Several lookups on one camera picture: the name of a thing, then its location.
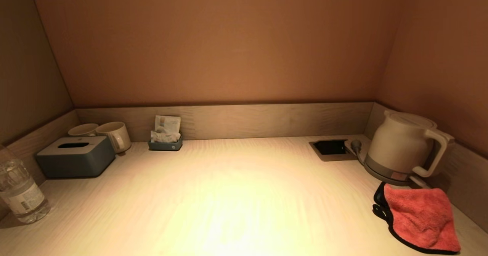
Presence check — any red cloth with black trim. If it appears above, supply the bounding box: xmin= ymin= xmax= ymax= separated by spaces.
xmin=372 ymin=182 xmax=461 ymax=254

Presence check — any grey tissue box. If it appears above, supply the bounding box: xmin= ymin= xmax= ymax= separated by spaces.
xmin=35 ymin=136 xmax=116 ymax=179

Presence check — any small blue-grey sachet holder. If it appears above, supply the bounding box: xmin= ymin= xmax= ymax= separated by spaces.
xmin=148 ymin=136 xmax=183 ymax=151

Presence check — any white electric kettle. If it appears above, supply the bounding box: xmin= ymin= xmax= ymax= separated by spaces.
xmin=367 ymin=110 xmax=455 ymax=178

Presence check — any tall white printed sachet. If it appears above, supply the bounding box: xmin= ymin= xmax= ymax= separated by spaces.
xmin=154 ymin=115 xmax=181 ymax=134

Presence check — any black recessed socket box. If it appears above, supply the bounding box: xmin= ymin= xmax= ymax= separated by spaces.
xmin=309 ymin=139 xmax=358 ymax=162

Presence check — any grey kettle base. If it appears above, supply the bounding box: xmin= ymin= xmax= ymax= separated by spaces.
xmin=364 ymin=155 xmax=433 ymax=190

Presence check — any grey power plug with cord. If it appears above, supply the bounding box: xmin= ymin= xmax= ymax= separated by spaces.
xmin=350 ymin=139 xmax=367 ymax=166

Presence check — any clear plastic water bottle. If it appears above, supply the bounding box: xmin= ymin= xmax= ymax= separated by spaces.
xmin=0 ymin=145 xmax=51 ymax=224

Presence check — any white ceramic mug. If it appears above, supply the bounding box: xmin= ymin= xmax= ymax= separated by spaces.
xmin=95 ymin=122 xmax=132 ymax=154
xmin=68 ymin=123 xmax=99 ymax=137

